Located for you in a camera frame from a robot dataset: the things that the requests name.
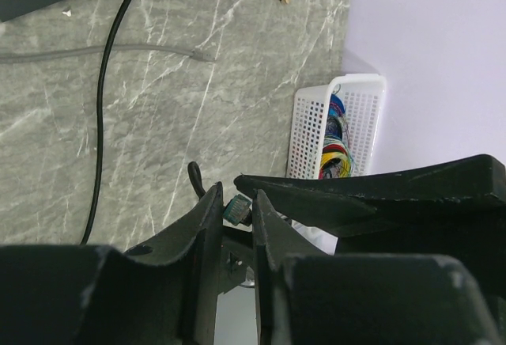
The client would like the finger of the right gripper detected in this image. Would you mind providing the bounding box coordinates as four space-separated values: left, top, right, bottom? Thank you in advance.
234 154 505 237

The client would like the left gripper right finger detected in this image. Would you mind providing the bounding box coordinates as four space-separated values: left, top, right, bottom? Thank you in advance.
253 190 503 344

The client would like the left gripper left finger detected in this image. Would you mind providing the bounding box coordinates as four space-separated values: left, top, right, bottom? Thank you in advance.
1 184 223 344

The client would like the black ethernet cable with plug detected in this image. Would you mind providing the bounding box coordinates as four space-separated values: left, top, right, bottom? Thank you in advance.
81 0 254 245

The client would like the white plastic basket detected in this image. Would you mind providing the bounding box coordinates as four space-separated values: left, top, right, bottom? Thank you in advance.
286 74 387 180

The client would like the colourful wire bundle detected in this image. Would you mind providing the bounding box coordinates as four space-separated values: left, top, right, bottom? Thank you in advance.
318 92 355 180

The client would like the grey thin cable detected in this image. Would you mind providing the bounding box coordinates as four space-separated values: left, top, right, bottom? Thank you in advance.
0 44 217 65

